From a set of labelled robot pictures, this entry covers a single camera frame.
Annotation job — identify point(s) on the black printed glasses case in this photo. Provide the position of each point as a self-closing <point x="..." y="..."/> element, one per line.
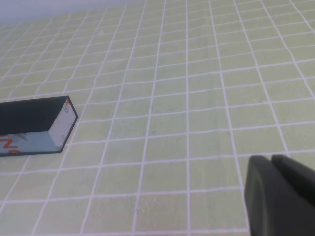
<point x="27" y="118"/>

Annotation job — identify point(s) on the green checked tablecloth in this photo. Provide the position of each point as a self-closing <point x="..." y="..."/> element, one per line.
<point x="157" y="98"/>

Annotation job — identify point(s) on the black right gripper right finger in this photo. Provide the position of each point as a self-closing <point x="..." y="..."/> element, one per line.
<point x="297" y="182"/>

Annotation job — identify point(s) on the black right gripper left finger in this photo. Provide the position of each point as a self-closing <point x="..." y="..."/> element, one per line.
<point x="270" y="209"/>

